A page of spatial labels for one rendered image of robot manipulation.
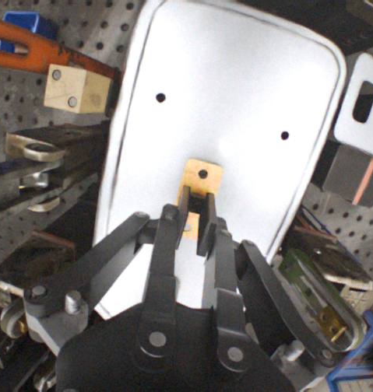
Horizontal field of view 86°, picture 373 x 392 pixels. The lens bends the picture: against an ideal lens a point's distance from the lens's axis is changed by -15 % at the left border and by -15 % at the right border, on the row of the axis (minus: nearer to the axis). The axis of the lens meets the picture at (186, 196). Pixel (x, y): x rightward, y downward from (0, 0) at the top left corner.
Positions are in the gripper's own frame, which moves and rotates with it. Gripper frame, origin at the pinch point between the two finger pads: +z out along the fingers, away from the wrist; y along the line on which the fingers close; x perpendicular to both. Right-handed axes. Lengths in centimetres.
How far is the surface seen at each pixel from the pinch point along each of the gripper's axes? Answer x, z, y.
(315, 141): 9.4, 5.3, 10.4
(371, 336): -101, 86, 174
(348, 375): -161, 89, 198
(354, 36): 23.8, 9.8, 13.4
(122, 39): 20.4, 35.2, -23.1
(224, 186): 2.0, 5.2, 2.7
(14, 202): -1.0, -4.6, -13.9
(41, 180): 0.1, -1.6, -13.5
